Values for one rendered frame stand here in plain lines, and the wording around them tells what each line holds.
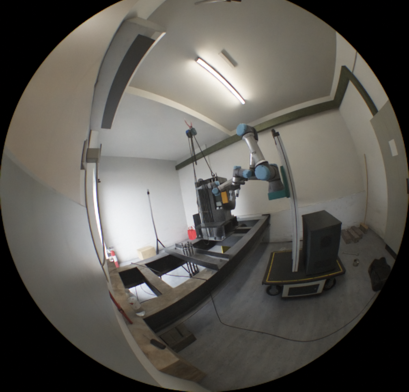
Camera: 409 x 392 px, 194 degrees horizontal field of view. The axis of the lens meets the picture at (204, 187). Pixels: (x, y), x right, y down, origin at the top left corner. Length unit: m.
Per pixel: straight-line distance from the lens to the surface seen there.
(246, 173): 1.06
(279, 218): 2.79
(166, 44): 1.64
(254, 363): 1.32
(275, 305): 1.60
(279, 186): 1.04
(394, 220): 2.25
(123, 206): 3.47
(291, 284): 1.42
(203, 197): 1.99
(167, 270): 1.79
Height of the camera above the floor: 1.30
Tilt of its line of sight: 5 degrees up
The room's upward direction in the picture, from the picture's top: 11 degrees counter-clockwise
